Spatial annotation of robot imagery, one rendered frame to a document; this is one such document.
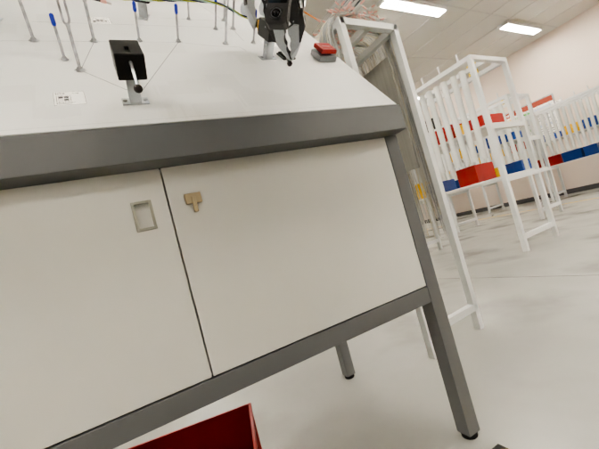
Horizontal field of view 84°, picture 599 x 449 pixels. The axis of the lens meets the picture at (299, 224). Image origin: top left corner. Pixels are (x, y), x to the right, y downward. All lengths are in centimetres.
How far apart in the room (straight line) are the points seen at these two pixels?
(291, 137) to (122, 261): 40
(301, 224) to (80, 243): 41
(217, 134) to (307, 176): 22
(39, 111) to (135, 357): 44
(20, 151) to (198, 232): 29
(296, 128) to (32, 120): 46
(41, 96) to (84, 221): 24
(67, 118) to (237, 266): 39
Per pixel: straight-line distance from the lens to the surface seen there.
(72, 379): 67
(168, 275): 64
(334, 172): 79
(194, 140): 65
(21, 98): 77
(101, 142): 65
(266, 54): 99
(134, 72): 65
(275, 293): 69
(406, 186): 91
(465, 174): 369
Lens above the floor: 61
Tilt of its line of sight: 2 degrees up
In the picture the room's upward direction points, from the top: 15 degrees counter-clockwise
